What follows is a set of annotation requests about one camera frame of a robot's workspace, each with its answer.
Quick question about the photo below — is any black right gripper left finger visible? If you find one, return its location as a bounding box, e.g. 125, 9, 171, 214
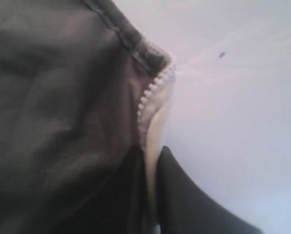
50, 145, 146, 234

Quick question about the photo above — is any white canvas duffel bag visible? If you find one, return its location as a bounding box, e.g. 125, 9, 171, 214
0, 0, 174, 234

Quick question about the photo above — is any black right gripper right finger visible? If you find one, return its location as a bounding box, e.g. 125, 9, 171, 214
156, 146, 261, 234

